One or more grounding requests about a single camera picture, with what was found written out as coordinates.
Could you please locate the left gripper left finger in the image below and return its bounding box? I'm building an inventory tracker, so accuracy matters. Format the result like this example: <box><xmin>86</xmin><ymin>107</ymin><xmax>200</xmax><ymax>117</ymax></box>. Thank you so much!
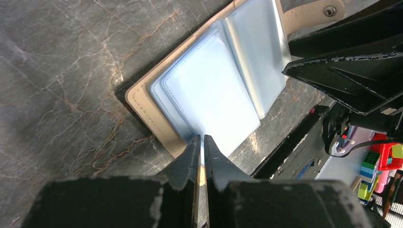
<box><xmin>22</xmin><ymin>136</ymin><xmax>201</xmax><ymax>228</ymax></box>

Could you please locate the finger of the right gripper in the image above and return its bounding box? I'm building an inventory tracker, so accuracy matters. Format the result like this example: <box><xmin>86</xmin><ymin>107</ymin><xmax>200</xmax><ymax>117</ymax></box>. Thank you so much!
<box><xmin>283</xmin><ymin>45</ymin><xmax>403</xmax><ymax>115</ymax></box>
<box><xmin>288</xmin><ymin>0</ymin><xmax>403</xmax><ymax>58</ymax></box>

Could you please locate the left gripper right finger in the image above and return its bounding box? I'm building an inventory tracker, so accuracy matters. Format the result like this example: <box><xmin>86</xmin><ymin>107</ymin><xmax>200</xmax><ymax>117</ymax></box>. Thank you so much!
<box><xmin>203</xmin><ymin>135</ymin><xmax>372</xmax><ymax>228</ymax></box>

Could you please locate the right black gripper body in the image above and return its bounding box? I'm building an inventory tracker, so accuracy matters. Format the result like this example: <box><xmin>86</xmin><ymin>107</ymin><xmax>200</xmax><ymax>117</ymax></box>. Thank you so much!
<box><xmin>322</xmin><ymin>104</ymin><xmax>403</xmax><ymax>145</ymax></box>

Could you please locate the beige leather card holder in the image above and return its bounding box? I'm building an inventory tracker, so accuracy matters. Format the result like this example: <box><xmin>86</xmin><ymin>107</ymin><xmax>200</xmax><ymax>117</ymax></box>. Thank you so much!
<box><xmin>125</xmin><ymin>0</ymin><xmax>345</xmax><ymax>157</ymax></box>

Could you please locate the colourful toy blocks pile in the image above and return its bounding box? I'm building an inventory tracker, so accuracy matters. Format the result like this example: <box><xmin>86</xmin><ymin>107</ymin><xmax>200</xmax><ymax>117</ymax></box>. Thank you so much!
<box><xmin>357</xmin><ymin>142</ymin><xmax>403</xmax><ymax>203</ymax></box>

